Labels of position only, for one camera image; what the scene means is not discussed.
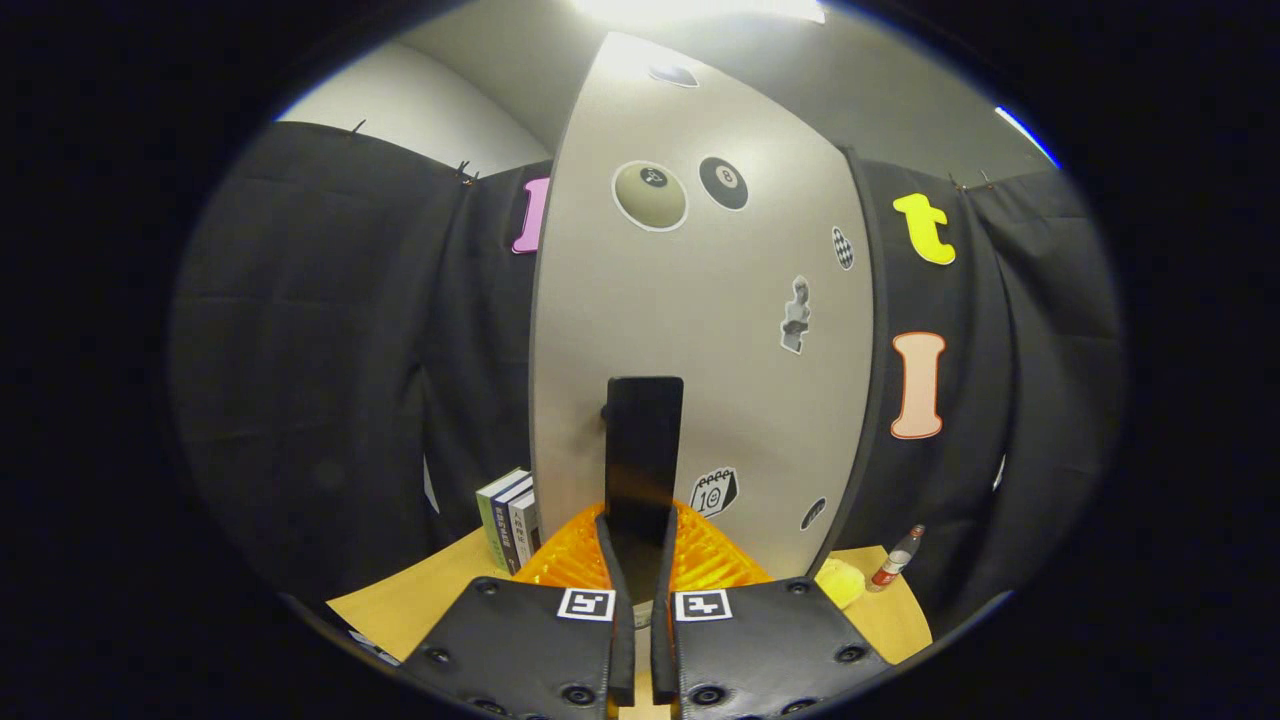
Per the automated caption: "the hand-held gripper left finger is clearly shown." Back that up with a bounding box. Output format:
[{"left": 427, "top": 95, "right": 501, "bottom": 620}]
[{"left": 398, "top": 500, "right": 637, "bottom": 720}]

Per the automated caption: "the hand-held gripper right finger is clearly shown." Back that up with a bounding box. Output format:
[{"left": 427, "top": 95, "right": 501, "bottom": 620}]
[{"left": 650, "top": 500, "right": 893, "bottom": 720}]

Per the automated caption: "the black door handle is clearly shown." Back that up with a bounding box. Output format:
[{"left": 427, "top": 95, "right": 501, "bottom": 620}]
[{"left": 600, "top": 376, "right": 686, "bottom": 601}]

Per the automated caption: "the grey shoe cabinet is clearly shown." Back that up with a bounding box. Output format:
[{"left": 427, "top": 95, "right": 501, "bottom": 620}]
[{"left": 800, "top": 145, "right": 893, "bottom": 583}]

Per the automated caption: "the dark blue book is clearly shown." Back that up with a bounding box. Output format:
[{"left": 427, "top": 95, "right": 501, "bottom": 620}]
[{"left": 492, "top": 478, "right": 536, "bottom": 576}]

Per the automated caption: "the yellow toy bread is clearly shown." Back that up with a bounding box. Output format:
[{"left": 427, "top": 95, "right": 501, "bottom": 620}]
[{"left": 815, "top": 558, "right": 867, "bottom": 611}]

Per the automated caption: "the green and white book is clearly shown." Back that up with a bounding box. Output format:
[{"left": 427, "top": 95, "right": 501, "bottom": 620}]
[{"left": 476, "top": 468, "right": 531, "bottom": 571}]

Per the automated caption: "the small red label bottle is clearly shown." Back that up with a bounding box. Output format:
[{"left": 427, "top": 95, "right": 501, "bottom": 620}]
[{"left": 866, "top": 524, "right": 927, "bottom": 593}]

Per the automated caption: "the black backdrop cloth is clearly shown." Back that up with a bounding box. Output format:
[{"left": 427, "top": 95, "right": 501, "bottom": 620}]
[{"left": 168, "top": 120, "right": 1126, "bottom": 641}]

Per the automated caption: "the ceiling light panel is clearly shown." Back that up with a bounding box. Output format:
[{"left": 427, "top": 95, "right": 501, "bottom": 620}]
[
  {"left": 570, "top": 0, "right": 829, "bottom": 26},
  {"left": 995, "top": 105, "right": 1061, "bottom": 169}
]

